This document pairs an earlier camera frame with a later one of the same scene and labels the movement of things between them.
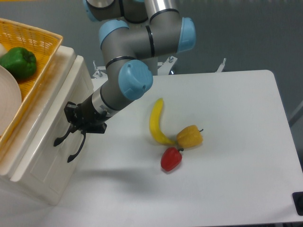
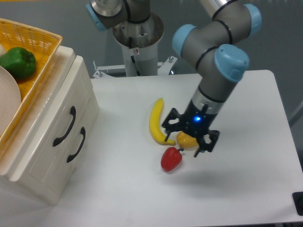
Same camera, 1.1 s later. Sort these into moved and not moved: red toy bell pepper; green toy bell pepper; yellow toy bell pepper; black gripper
Moved: black gripper
Not moved: red toy bell pepper; yellow toy bell pepper; green toy bell pepper
